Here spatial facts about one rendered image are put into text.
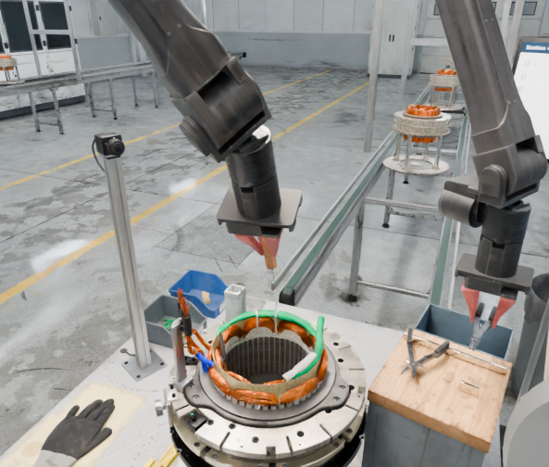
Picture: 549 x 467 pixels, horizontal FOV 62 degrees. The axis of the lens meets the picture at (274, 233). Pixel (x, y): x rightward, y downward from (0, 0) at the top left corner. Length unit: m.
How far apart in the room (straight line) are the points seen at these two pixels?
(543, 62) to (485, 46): 0.89
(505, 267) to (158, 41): 0.54
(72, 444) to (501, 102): 1.02
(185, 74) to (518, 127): 0.43
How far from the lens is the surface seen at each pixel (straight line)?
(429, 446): 0.84
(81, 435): 1.16
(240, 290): 0.82
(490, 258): 0.73
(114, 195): 1.05
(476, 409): 0.83
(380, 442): 0.88
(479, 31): 0.68
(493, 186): 0.66
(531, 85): 1.56
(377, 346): 1.36
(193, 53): 0.46
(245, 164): 0.51
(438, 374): 0.86
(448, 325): 1.05
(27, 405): 2.52
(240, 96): 0.47
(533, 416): 0.26
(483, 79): 0.67
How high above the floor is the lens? 1.62
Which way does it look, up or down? 26 degrees down
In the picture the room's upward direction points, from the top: straight up
